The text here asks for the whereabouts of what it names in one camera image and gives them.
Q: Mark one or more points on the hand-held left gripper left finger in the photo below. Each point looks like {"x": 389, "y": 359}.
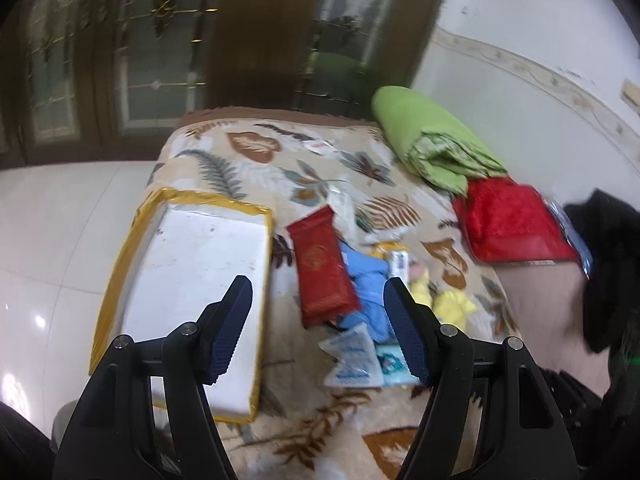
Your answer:
{"x": 230, "y": 330}

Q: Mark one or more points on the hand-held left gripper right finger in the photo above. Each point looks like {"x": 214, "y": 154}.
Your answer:
{"x": 407, "y": 330}

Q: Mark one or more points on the teal green packet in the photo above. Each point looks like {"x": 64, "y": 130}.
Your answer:
{"x": 392, "y": 365}

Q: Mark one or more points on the yellow plush toy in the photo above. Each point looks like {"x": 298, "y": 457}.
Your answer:
{"x": 450, "y": 305}

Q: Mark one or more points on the silver white sachet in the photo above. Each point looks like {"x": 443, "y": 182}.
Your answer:
{"x": 345, "y": 342}
{"x": 352, "y": 372}

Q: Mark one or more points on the blue cloth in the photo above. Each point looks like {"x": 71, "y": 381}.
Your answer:
{"x": 365, "y": 280}

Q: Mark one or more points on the yellow glossy packet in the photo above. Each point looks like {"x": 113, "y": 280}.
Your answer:
{"x": 397, "y": 260}

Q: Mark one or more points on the yellow storage bag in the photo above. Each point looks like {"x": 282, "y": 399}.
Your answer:
{"x": 200, "y": 260}

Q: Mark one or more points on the red packet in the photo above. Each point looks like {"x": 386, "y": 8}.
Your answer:
{"x": 320, "y": 270}

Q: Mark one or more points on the white plastic bag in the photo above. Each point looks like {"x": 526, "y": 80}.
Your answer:
{"x": 345, "y": 205}

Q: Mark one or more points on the blue clear plastic packet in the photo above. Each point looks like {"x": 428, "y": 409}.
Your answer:
{"x": 575, "y": 240}

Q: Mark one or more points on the red quilted jacket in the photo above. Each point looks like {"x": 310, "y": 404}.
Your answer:
{"x": 510, "y": 220}

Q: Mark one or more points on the dark cloth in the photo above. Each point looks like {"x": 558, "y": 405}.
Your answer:
{"x": 575, "y": 395}

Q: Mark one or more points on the leaf-print blanket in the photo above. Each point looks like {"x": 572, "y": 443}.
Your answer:
{"x": 280, "y": 170}

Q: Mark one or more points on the small white red-print packet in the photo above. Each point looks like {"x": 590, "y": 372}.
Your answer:
{"x": 317, "y": 147}

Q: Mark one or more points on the green folded quilt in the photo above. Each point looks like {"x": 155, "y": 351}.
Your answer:
{"x": 425, "y": 125}

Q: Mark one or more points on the wooden glass door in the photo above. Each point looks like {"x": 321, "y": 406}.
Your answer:
{"x": 160, "y": 60}
{"x": 50, "y": 85}
{"x": 360, "y": 10}

